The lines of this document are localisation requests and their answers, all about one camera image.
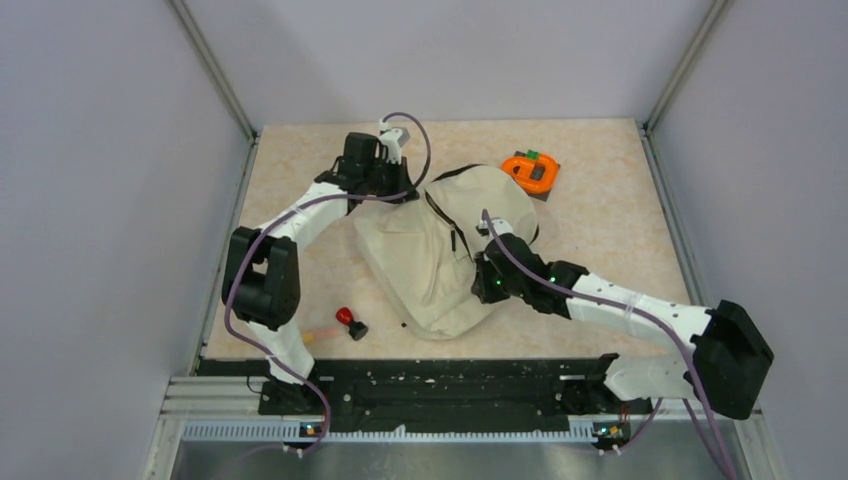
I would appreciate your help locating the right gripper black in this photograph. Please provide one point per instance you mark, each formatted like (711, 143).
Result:
(480, 286)

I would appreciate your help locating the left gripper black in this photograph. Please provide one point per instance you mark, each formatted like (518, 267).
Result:
(402, 183)

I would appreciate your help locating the beige canvas student bag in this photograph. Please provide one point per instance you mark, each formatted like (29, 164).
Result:
(422, 252)

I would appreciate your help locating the red black stamp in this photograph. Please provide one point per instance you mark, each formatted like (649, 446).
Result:
(355, 328)

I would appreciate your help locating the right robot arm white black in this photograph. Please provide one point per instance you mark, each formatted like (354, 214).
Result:
(715, 355)

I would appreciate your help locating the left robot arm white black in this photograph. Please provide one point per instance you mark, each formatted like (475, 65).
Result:
(261, 289)

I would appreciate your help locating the orange tape dispenser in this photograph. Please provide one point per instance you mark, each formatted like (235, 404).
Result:
(518, 166)

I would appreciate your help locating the black square pad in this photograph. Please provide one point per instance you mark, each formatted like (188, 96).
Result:
(542, 177)

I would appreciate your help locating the yellow pink highlighter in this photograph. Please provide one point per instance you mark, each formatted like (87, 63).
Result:
(314, 336)

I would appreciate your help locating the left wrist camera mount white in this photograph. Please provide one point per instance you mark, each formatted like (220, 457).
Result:
(392, 139)

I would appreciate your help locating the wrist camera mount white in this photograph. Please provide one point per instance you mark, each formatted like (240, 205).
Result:
(494, 228)
(392, 139)

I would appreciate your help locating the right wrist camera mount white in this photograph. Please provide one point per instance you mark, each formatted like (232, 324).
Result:
(494, 228)

